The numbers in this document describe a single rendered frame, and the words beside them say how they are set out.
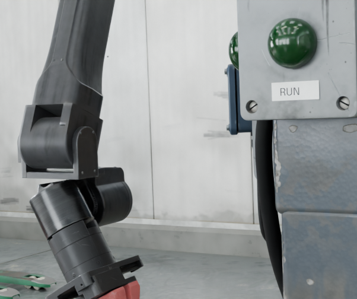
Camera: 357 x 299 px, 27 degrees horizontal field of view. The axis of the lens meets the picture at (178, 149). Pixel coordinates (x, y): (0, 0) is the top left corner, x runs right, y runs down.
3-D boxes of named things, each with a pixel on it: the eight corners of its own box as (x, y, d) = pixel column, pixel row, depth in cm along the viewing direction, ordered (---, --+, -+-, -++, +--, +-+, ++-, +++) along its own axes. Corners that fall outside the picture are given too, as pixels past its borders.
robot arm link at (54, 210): (15, 198, 82) (48, 173, 79) (56, 191, 88) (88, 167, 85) (41, 254, 80) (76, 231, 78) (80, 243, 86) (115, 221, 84)
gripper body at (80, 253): (147, 269, 83) (118, 210, 85) (92, 289, 74) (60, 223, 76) (107, 292, 86) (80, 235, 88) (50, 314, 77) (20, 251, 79)
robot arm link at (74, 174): (15, 128, 83) (76, 127, 78) (79, 124, 92) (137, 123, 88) (19, 235, 83) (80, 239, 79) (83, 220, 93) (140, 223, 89)
